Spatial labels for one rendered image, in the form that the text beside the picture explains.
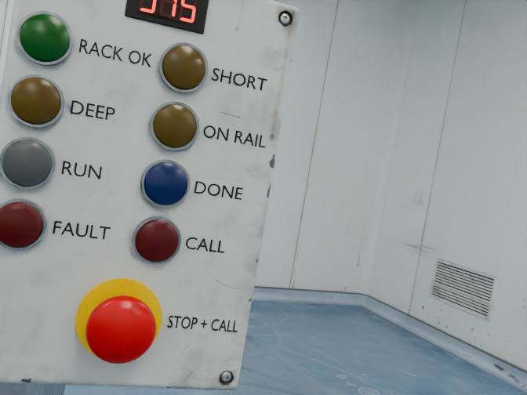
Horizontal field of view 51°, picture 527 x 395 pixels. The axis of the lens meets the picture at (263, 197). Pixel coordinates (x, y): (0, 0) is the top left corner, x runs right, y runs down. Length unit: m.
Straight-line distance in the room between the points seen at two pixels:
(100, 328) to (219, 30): 0.19
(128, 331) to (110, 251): 0.05
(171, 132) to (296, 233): 4.25
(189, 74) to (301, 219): 4.26
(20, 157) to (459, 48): 4.38
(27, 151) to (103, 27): 0.08
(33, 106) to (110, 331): 0.14
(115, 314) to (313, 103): 4.29
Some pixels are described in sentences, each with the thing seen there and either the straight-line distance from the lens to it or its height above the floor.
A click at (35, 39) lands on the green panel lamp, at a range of 0.35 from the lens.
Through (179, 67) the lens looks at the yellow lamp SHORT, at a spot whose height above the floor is 1.10.
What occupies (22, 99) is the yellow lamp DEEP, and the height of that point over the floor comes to 1.06.
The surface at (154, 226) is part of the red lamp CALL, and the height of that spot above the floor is 1.00.
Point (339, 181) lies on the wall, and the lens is 4.72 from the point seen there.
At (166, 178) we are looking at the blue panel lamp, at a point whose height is 1.03.
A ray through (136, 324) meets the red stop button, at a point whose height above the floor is 0.95.
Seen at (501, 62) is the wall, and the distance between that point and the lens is 4.28.
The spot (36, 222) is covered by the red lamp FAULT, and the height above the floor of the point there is 1.00.
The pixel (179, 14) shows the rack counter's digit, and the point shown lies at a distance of 0.36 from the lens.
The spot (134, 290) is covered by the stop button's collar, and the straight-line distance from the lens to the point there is 0.36.
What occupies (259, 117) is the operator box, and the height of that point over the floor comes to 1.08.
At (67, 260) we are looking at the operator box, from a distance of 0.36.
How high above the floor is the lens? 1.05
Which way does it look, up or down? 3 degrees down
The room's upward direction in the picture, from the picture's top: 9 degrees clockwise
